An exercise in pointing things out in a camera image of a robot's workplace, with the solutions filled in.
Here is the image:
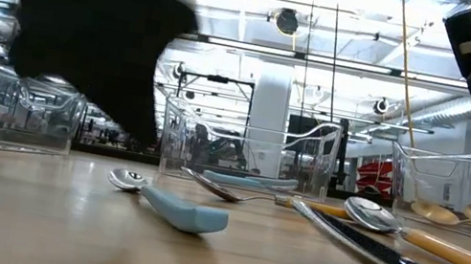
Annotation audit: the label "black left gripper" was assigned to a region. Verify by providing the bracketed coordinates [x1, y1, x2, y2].
[0, 0, 240, 160]

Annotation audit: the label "blue handled steel spoon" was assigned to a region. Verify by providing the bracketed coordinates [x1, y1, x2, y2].
[201, 168, 270, 193]
[100, 165, 236, 241]
[248, 170, 301, 194]

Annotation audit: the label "wooden spoons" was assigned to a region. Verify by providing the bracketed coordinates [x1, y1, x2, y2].
[408, 199, 471, 231]

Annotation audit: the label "white pillar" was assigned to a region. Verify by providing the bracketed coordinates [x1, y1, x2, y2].
[239, 60, 300, 179]

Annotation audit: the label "long ceiling light bar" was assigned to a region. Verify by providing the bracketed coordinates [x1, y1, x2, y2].
[168, 29, 471, 92]

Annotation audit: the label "red machine cover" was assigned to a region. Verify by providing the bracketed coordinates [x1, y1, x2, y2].
[352, 155, 395, 198]

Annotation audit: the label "black monitor screen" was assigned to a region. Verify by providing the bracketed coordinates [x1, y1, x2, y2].
[278, 110, 354, 190]

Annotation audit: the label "small distant cable reel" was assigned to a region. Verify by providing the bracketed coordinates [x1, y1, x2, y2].
[170, 61, 189, 80]
[372, 96, 392, 116]

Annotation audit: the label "black gantry frame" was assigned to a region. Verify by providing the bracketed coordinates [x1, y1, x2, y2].
[171, 68, 258, 128]

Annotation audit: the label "yellow hanging cable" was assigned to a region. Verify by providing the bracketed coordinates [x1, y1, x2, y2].
[372, 0, 444, 153]

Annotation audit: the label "black ceiling cable reel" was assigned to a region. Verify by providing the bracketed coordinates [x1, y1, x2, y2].
[273, 6, 304, 37]

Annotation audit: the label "thin black hanging cable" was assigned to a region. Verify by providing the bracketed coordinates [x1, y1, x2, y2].
[289, 0, 325, 116]

